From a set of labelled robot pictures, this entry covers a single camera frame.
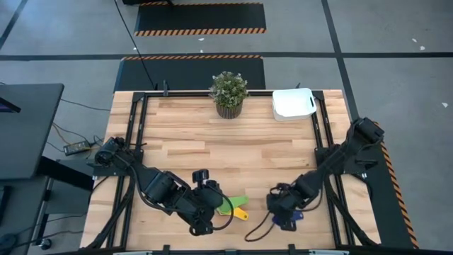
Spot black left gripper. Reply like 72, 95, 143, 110
176, 179, 227, 237

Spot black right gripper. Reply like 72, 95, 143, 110
265, 183, 307, 221

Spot small indigo measuring cup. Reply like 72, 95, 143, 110
271, 210, 305, 230

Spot green measuring cup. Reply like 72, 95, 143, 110
216, 194, 250, 216

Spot yellow measuring cup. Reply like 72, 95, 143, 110
219, 207, 250, 222

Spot white plastic basket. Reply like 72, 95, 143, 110
271, 87, 318, 123

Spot long narrow striped black mat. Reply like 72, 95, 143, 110
350, 122, 420, 249

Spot potted green plant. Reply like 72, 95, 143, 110
208, 70, 250, 120

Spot black mat one striped edge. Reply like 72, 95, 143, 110
113, 55, 266, 92

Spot black power adapter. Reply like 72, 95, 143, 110
63, 140, 92, 157

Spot grey side desk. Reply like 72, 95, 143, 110
0, 175, 95, 255

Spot black desk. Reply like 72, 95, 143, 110
0, 83, 65, 181

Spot black mat two striped edges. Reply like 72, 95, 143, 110
133, 1, 268, 37

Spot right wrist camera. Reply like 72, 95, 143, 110
280, 218, 297, 232

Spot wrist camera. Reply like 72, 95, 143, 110
280, 218, 297, 232
191, 169, 211, 188

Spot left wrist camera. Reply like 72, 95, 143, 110
191, 169, 211, 188

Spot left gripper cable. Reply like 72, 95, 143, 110
211, 183, 236, 232

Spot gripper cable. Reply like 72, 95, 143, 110
243, 210, 273, 243
211, 183, 236, 232

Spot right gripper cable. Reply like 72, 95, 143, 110
243, 210, 273, 243

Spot black aluminium table frame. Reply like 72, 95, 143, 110
84, 90, 382, 255

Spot long black floor cable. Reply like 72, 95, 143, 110
113, 0, 156, 90

